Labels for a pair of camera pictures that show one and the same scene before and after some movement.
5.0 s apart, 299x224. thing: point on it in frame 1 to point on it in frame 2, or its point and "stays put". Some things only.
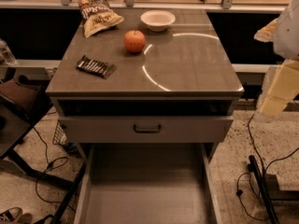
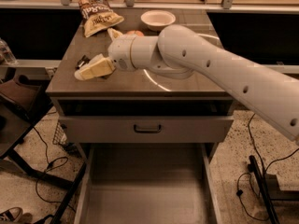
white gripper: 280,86 to 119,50
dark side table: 20,98 stays put
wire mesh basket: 60,136 stays put
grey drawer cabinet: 132,83 stays put
